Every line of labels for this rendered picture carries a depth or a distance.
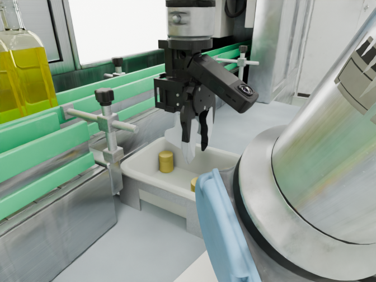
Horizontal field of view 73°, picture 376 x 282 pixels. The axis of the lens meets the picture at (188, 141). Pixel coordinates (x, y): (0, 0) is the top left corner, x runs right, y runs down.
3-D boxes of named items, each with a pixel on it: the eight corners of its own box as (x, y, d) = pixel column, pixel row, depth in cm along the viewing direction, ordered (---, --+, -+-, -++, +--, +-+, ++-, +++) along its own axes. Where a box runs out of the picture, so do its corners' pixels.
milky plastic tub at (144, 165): (165, 163, 68) (164, 134, 64) (246, 189, 58) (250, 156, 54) (118, 200, 55) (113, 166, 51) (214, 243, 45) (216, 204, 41)
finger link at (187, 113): (189, 137, 46) (195, 89, 44) (198, 140, 46) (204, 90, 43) (175, 142, 42) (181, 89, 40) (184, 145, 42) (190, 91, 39)
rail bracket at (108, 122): (80, 141, 51) (66, 79, 46) (146, 164, 44) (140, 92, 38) (66, 147, 49) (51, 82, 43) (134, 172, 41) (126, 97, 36)
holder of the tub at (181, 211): (149, 160, 71) (147, 134, 67) (244, 191, 59) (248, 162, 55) (102, 194, 58) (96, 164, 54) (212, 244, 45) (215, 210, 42)
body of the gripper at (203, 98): (178, 100, 51) (177, 35, 46) (217, 108, 47) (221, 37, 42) (154, 112, 45) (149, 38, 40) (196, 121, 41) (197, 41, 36)
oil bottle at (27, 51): (51, 137, 54) (22, 26, 44) (69, 144, 51) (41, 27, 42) (25, 149, 49) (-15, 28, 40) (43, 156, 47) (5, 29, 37)
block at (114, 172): (92, 173, 54) (87, 143, 51) (126, 187, 49) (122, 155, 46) (78, 181, 51) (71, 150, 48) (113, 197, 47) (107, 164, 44)
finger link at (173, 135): (167, 156, 50) (172, 109, 47) (194, 165, 47) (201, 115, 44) (158, 160, 47) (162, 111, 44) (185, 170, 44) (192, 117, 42)
